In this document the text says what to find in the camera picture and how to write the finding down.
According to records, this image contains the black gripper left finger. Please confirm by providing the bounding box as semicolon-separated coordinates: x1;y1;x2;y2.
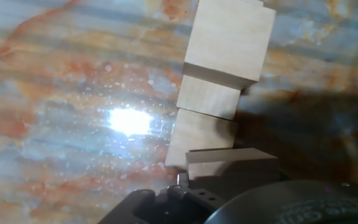
97;172;228;224

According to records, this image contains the wooden cube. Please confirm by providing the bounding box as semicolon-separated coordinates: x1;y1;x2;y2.
185;147;281;200
176;74;242;121
164;108;239;171
181;0;277;91

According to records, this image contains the orange marble pattern mat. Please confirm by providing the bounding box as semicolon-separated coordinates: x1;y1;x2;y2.
0;0;358;224

